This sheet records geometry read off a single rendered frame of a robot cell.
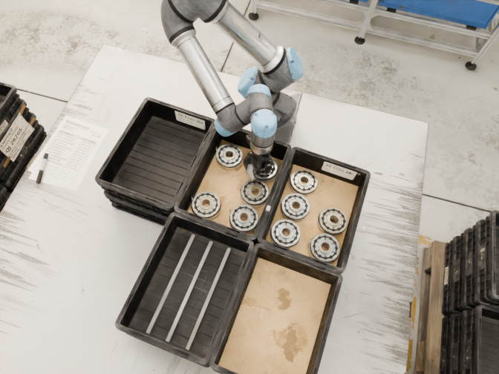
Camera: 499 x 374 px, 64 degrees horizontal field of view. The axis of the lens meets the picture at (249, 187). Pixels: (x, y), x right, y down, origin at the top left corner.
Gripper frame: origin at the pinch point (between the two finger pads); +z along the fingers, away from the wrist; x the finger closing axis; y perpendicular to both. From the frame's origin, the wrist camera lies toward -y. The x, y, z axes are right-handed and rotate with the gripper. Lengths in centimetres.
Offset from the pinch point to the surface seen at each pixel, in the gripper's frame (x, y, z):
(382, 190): 51, 18, 15
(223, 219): -17.6, 14.3, 2.1
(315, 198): 17.7, 17.4, 2.1
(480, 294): 79, 69, 36
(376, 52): 140, -109, 85
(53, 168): -75, -34, 15
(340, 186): 28.7, 15.8, 2.1
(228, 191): -12.4, 4.4, 2.1
